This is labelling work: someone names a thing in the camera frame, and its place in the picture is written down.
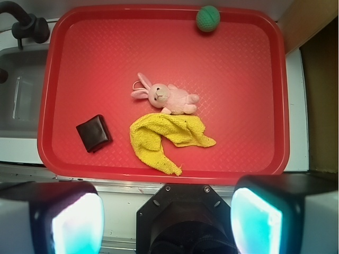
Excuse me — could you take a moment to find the pink plush bunny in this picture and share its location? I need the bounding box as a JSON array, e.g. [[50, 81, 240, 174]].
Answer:
[[131, 72, 200, 115]]

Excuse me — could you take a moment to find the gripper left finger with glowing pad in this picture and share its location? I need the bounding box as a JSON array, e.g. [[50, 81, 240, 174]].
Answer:
[[1, 182, 104, 253]]

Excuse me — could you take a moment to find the black square pouch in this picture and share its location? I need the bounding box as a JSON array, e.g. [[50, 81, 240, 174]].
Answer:
[[76, 114, 113, 153]]

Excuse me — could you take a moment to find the grey toy sink basin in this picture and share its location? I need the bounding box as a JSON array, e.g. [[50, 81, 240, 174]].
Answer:
[[1, 44, 49, 138]]

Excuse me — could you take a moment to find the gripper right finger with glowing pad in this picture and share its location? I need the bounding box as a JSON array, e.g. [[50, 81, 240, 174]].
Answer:
[[230, 174, 338, 253]]

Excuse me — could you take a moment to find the green textured ball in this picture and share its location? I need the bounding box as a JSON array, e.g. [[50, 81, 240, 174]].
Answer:
[[196, 5, 220, 32]]

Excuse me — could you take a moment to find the yellow cloth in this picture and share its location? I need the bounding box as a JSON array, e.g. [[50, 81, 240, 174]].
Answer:
[[129, 113, 216, 176]]

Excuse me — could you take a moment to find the brown cardboard panel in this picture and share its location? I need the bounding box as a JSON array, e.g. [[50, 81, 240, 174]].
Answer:
[[277, 0, 338, 55]]

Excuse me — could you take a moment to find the red plastic tray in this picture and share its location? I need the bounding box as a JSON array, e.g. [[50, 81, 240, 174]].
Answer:
[[38, 5, 289, 185]]

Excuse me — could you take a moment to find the grey toy faucet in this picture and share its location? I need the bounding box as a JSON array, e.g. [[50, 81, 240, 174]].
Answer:
[[1, 1, 50, 50]]

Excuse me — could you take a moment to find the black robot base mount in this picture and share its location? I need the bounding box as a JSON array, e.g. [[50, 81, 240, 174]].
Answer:
[[136, 184, 238, 253]]

